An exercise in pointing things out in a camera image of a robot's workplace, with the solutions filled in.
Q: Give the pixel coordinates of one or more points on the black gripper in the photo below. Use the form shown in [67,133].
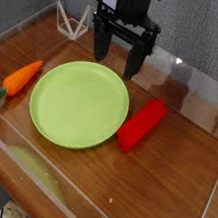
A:
[141,32]

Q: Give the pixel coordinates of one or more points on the red star-profile block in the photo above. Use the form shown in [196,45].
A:
[140,124]

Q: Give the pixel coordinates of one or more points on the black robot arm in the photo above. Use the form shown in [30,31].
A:
[138,7]

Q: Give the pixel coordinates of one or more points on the green round plate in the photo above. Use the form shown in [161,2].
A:
[79,104]

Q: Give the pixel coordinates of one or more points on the orange toy carrot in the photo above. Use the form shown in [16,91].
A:
[14,82]

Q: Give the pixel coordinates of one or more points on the clear acrylic enclosure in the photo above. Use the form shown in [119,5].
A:
[171,173]

